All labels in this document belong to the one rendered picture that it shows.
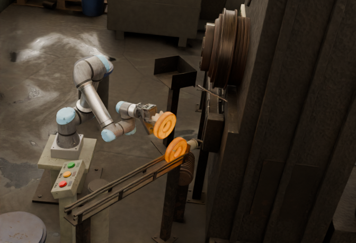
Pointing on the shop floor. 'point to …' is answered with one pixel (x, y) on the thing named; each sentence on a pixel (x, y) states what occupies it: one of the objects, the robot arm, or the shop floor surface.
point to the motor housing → (187, 173)
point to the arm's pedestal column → (47, 186)
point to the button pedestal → (68, 198)
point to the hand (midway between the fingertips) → (165, 122)
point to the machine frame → (288, 116)
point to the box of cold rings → (154, 6)
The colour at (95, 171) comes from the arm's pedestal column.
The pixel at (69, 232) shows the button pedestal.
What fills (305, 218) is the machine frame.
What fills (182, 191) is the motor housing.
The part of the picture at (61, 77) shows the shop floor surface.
